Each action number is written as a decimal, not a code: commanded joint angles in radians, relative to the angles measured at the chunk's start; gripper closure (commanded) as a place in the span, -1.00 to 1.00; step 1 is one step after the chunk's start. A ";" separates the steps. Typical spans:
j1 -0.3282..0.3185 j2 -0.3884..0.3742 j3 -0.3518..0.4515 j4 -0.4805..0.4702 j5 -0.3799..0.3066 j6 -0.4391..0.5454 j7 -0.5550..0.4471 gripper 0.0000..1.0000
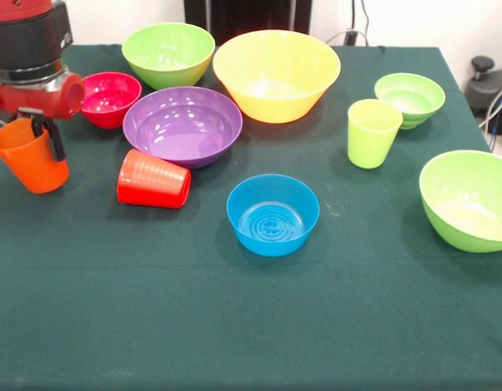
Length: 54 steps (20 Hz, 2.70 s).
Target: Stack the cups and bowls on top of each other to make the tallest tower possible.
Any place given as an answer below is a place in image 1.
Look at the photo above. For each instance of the blue bowl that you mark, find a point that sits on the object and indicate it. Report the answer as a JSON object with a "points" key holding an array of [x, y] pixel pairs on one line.
{"points": [[271, 240]]}

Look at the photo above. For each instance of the purple bowl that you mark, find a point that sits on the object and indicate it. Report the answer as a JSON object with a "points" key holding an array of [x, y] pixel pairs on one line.
{"points": [[181, 130]]}

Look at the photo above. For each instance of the black knobbed stand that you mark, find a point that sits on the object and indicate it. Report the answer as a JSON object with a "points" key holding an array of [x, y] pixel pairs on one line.
{"points": [[483, 65]]}

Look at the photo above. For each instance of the black power plug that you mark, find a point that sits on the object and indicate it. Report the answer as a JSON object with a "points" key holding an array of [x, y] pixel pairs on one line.
{"points": [[350, 37]]}

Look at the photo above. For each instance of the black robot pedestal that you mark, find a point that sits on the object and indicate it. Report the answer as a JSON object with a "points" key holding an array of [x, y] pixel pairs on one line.
{"points": [[243, 16]]}

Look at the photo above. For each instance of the orange cup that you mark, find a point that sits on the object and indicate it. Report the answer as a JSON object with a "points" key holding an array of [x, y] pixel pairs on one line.
{"points": [[31, 171]]}

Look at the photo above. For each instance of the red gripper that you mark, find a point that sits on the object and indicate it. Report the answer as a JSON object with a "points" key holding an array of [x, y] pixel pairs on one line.
{"points": [[43, 99]]}

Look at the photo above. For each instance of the large yellow bowl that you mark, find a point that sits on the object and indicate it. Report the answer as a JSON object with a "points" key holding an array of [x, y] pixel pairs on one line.
{"points": [[275, 106]]}

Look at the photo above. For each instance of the red cup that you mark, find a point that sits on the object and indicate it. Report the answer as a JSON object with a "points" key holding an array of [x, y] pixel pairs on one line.
{"points": [[153, 183]]}

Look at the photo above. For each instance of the large light green bowl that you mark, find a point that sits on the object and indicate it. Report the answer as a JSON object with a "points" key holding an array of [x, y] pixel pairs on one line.
{"points": [[165, 49], [459, 228]]}

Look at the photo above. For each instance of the pink bowl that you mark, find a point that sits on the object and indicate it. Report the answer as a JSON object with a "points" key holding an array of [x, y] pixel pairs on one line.
{"points": [[108, 110]]}

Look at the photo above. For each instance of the dark green tablecloth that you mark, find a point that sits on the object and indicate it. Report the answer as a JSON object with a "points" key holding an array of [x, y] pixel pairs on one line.
{"points": [[251, 305]]}

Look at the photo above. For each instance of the small green bowl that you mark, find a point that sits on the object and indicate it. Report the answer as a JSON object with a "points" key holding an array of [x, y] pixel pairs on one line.
{"points": [[414, 97]]}

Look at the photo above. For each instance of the yellow-green cup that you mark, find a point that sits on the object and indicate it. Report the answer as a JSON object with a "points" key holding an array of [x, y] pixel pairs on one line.
{"points": [[369, 146]]}

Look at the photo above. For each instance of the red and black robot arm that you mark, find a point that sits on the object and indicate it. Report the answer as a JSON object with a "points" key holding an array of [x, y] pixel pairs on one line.
{"points": [[23, 40]]}

